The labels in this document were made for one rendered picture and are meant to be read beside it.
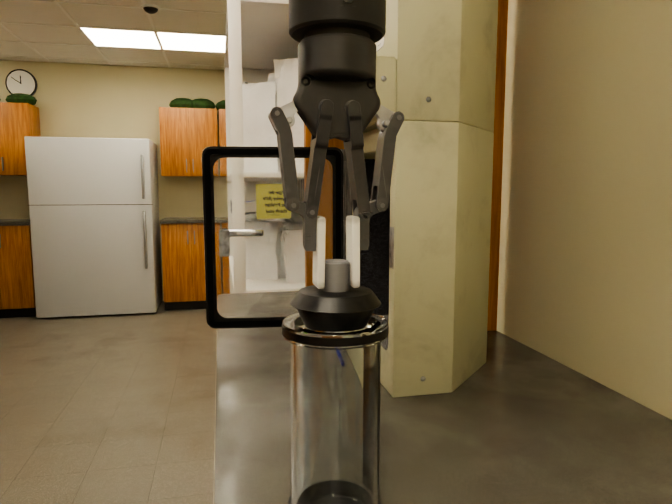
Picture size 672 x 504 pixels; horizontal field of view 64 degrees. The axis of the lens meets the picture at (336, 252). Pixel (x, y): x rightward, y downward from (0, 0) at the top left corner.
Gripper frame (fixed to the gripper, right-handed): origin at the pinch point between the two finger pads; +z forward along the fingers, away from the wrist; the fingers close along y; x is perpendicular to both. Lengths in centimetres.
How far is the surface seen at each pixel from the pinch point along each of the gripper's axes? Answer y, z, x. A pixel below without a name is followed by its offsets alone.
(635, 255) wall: -60, 5, -29
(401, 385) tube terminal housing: -18.8, 27.5, -33.1
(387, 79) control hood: -15.4, -23.8, -33.1
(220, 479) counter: 11.9, 29.7, -12.5
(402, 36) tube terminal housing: -17.8, -30.6, -33.1
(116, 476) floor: 60, 124, -194
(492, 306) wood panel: -56, 23, -70
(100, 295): 133, 102, -520
